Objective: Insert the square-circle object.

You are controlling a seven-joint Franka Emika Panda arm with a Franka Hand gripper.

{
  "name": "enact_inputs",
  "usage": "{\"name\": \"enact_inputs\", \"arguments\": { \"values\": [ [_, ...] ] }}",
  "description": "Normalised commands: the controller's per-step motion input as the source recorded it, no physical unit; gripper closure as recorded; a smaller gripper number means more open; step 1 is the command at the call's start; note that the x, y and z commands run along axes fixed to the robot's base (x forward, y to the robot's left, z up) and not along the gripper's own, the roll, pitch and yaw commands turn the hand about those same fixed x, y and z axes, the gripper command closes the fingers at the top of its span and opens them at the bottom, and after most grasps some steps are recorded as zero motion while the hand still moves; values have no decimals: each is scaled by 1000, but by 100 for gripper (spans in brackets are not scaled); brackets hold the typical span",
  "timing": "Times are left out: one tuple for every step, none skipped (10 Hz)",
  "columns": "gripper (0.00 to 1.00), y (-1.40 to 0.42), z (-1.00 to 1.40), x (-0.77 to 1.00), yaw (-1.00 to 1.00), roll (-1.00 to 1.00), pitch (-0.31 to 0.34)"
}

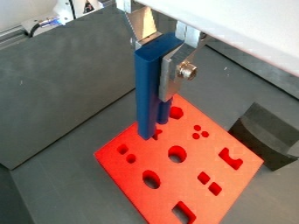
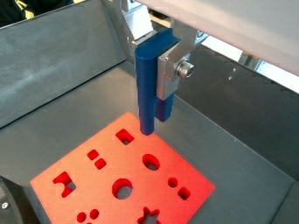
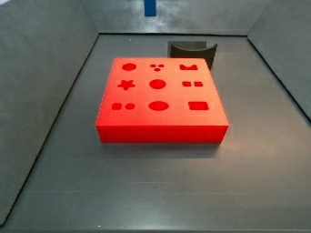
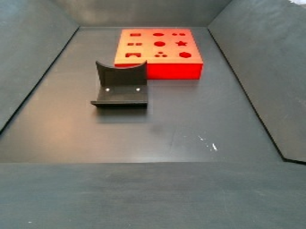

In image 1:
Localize aluminium frame with connector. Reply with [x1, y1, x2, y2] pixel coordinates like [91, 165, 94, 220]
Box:
[0, 0, 115, 48]

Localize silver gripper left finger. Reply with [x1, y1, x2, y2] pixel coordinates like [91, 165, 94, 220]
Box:
[125, 0, 162, 50]

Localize dark grey curved holder block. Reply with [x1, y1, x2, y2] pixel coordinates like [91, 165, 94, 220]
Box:
[229, 102, 299, 171]

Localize blue square-circle peg object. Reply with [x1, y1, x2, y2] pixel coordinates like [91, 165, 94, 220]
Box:
[135, 32, 183, 140]

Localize red shape-sorting block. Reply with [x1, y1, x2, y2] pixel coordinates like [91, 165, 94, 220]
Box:
[95, 95, 263, 224]

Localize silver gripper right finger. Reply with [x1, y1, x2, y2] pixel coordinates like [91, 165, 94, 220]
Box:
[159, 21, 211, 102]

